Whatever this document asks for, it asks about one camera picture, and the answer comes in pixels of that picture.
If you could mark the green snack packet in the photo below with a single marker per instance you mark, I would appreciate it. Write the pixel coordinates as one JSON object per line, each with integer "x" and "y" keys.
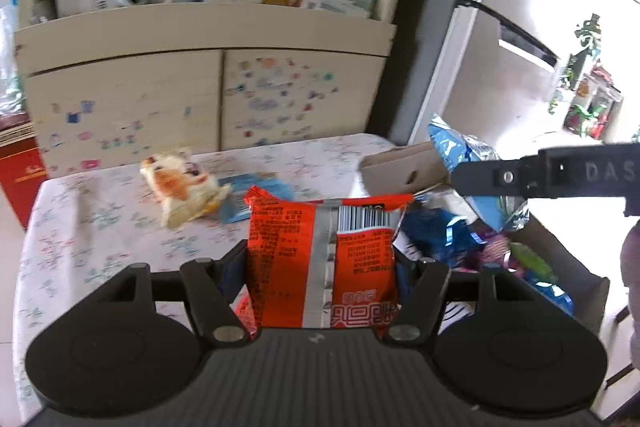
{"x": 532, "y": 262}

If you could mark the clear plastic bag with greens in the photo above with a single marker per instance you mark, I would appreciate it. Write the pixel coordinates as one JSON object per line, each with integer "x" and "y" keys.
{"x": 10, "y": 67}

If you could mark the red cardboard box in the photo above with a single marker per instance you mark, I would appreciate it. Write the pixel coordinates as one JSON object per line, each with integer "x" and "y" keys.
{"x": 17, "y": 172}

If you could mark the small blue foil snack packet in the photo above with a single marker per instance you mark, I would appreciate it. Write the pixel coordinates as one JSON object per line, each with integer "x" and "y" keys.
{"x": 550, "y": 294}

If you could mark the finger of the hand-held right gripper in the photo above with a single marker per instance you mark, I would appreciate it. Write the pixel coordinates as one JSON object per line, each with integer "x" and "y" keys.
{"x": 485, "y": 179}

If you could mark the light blue white snack packet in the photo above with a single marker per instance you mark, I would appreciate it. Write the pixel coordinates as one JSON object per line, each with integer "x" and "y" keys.
{"x": 465, "y": 147}

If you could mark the purple snack packet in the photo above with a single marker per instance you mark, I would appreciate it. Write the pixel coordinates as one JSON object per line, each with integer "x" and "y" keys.
{"x": 492, "y": 247}

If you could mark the white printed packet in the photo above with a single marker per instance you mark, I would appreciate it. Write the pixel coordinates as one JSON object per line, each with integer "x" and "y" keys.
{"x": 330, "y": 4}

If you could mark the colourful fridge magnets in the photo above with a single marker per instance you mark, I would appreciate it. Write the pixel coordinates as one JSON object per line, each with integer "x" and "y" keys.
{"x": 590, "y": 97}

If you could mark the large blue foil snack packet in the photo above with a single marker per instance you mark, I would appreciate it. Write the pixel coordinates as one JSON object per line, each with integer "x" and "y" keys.
{"x": 435, "y": 232}

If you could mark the flat teal blue snack packet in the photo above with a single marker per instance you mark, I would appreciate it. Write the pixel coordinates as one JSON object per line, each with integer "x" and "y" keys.
{"x": 265, "y": 187}

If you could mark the floral tablecloth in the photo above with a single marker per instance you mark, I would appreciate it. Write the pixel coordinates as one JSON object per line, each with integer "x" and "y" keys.
{"x": 100, "y": 217}

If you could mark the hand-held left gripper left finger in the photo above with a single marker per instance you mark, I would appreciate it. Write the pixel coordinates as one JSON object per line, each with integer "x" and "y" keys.
{"x": 232, "y": 272}

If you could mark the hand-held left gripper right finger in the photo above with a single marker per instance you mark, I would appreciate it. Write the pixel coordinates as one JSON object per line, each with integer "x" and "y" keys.
{"x": 406, "y": 282}

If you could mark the beige cabinet with stickers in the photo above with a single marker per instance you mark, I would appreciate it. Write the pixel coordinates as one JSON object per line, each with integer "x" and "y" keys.
{"x": 125, "y": 82}

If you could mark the person's right forearm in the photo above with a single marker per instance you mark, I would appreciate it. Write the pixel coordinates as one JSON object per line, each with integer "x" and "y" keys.
{"x": 632, "y": 287}

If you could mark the orange-red snack packet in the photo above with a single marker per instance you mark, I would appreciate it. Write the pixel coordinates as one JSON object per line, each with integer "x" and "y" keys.
{"x": 290, "y": 267}

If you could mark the cream bread snack packet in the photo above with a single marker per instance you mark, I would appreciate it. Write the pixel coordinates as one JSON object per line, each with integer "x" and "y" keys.
{"x": 175, "y": 182}

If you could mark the white printed cardboard box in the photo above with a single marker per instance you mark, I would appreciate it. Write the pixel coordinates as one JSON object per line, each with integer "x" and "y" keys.
{"x": 400, "y": 167}

